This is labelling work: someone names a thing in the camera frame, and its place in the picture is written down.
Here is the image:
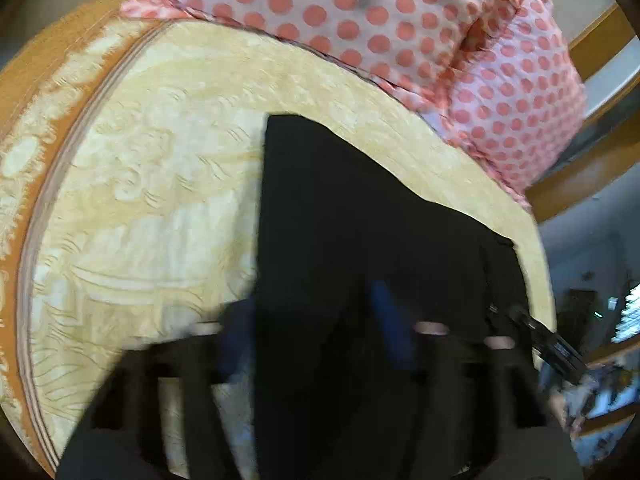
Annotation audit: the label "left pink polka dot pillow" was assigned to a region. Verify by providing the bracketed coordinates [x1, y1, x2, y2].
[122, 0, 495, 89]

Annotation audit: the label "right pink polka dot pillow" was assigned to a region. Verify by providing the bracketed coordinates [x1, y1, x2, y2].
[423, 0, 587, 208]

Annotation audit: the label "black pants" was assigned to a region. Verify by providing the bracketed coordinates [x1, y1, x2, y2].
[254, 115, 528, 479]

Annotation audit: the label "yellow patterned bed sheet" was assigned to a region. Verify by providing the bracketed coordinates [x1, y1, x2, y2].
[1, 0, 554, 474]

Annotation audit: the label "pink polka dot pillow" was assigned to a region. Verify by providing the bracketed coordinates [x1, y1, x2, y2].
[122, 0, 495, 89]
[423, 0, 587, 208]

